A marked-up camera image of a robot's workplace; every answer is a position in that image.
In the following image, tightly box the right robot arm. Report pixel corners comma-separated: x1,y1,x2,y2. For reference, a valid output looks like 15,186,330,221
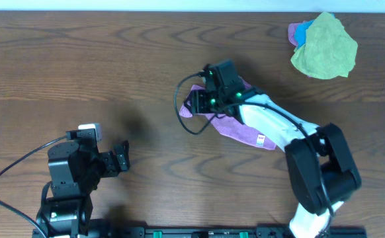
184,59,362,237

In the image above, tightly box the blue microfiber cloth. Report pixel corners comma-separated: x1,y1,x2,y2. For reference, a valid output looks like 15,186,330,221
294,13,335,50

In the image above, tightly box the green microfiber cloth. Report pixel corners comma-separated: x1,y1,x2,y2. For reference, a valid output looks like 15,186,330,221
290,12,358,80

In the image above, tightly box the purple microfiber cloth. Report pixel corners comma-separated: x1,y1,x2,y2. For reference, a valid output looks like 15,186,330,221
179,85,277,150

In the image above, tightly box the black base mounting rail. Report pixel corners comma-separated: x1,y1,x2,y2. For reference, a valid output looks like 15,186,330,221
32,225,368,238

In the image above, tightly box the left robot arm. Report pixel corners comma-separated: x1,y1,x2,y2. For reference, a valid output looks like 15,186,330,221
36,129,130,237

